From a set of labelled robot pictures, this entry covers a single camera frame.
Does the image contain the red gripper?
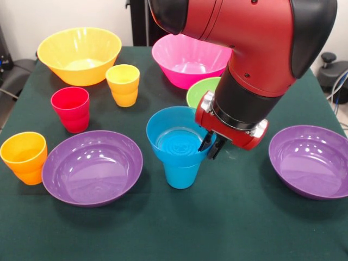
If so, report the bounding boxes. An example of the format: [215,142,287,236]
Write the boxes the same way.
[194,91,270,160]

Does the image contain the blue plastic cup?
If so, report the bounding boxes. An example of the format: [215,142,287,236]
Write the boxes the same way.
[162,160,202,190]

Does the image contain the small blue plastic bowl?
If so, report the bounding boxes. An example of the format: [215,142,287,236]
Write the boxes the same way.
[146,105,218,167]

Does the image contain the large pink plastic bowl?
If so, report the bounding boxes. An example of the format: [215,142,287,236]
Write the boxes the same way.
[151,34,233,90]

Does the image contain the yellow orange plastic cup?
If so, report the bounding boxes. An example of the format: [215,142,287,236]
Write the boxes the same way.
[105,64,141,108]

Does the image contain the shallow purple plastic bowl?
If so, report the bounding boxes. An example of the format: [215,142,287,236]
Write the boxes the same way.
[268,125,348,201]
[41,130,144,208]

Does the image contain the red plastic cup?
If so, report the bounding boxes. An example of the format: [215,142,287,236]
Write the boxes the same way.
[50,86,91,134]

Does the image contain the green plastic bowl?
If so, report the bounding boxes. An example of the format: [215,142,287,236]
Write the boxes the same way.
[186,77,222,110]

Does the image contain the dark green tablecloth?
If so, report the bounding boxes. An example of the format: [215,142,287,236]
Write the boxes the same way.
[0,45,348,261]

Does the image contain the black stand with knob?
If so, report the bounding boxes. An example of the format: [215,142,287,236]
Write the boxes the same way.
[316,52,348,93]

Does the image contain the large orange plastic bowl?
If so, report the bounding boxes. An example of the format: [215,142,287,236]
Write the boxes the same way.
[36,27,122,87]

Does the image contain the black grey chair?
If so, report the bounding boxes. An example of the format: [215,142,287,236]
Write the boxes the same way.
[0,58,38,99]

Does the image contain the black equipment box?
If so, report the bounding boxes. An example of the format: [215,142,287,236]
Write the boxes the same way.
[0,26,14,72]

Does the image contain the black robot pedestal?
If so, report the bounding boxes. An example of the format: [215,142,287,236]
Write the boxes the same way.
[125,0,164,47]

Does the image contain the light blue cable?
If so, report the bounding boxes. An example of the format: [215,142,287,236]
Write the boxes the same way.
[326,69,348,103]

